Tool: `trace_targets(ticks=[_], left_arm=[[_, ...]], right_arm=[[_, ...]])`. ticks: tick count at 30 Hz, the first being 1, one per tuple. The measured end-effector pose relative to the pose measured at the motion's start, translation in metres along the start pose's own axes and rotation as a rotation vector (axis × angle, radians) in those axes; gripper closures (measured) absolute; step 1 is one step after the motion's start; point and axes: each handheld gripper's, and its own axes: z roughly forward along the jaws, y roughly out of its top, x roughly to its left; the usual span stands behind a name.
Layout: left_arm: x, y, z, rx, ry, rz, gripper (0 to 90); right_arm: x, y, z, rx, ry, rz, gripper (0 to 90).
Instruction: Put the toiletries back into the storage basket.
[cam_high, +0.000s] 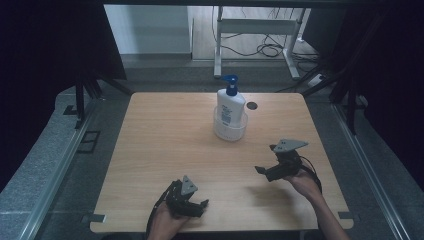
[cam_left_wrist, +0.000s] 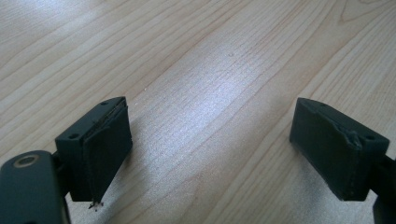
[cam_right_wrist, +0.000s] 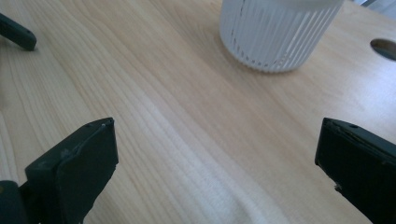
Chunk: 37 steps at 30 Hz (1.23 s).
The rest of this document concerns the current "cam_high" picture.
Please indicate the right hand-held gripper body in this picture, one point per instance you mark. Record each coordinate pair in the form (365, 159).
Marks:
(286, 163)

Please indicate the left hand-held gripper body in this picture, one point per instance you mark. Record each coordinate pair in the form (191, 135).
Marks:
(181, 198)

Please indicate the white plastic mesh basket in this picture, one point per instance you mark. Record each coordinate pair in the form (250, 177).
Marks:
(230, 130)

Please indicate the white pump bottle blue cap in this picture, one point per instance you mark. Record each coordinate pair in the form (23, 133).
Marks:
(230, 106)

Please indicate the person's right hand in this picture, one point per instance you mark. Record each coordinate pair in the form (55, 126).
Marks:
(305, 183)

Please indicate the person's left hand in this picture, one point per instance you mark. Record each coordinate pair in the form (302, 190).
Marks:
(166, 223)

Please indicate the dark round table grommet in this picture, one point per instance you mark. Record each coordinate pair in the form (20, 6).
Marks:
(252, 105)

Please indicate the white power strip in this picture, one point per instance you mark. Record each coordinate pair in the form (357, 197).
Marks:
(316, 80)

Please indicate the black tripod stand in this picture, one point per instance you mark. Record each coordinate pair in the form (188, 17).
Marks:
(80, 100)
(350, 100)

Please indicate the dark curtain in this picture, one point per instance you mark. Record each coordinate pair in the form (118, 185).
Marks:
(393, 83)
(50, 66)

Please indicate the aluminium rail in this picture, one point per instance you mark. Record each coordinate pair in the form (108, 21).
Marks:
(370, 173)
(53, 176)

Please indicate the grey table bracket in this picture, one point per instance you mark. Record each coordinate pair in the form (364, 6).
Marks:
(94, 218)

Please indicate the white metal desk frame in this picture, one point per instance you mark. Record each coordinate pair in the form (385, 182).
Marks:
(256, 26)

